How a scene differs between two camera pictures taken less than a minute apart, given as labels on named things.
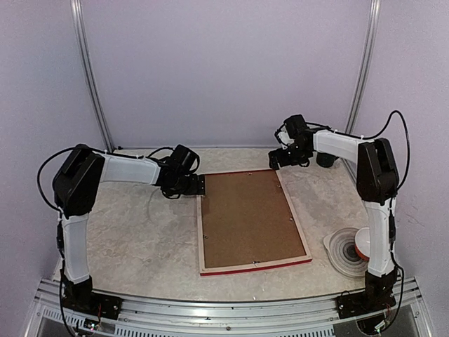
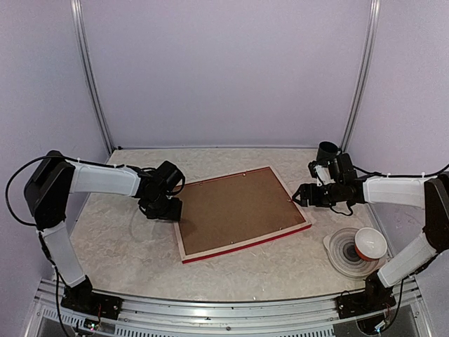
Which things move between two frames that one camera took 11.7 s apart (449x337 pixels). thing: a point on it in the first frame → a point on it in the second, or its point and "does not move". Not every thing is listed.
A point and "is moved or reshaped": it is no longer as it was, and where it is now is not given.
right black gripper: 283,161 → 313,199
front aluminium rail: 224,318 does not move
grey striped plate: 341,247 does not move
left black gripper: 193,189 → 175,213
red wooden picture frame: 246,222 is moved or reshaped
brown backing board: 246,218 is moved or reshaped
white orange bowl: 362,241 does not move
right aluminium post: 364,68 does not move
